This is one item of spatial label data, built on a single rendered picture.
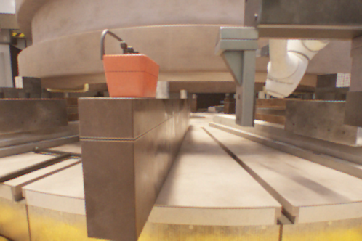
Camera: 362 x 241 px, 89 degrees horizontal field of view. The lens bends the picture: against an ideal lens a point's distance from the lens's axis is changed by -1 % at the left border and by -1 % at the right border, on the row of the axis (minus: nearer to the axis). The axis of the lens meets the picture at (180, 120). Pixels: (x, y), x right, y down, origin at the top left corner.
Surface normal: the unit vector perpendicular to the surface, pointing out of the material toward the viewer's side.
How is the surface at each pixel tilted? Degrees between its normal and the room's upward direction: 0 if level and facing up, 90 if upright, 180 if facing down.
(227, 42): 90
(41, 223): 90
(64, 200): 90
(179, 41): 90
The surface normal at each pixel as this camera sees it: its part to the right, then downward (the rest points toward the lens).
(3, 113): 0.87, 0.07
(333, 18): 0.00, 0.12
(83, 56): -0.33, 0.11
